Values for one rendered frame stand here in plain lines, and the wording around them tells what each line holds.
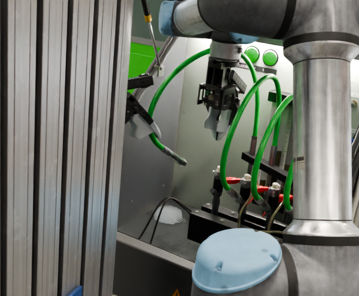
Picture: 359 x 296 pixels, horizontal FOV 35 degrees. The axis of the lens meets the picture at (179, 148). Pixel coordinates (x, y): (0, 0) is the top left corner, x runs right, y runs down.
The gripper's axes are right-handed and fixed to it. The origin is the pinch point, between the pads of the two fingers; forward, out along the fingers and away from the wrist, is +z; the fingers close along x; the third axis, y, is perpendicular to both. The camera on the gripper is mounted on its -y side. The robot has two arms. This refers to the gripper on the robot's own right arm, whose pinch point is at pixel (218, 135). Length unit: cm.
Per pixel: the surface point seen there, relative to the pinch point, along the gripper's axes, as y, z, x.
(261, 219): -5.7, 21.6, 13.1
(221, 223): 1.6, 23.0, 5.0
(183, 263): 21.4, 26.0, 5.6
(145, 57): -230, 36, -184
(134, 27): -229, 15, -195
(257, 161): 11.8, -0.6, 16.4
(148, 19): -9.0, -24.6, -31.2
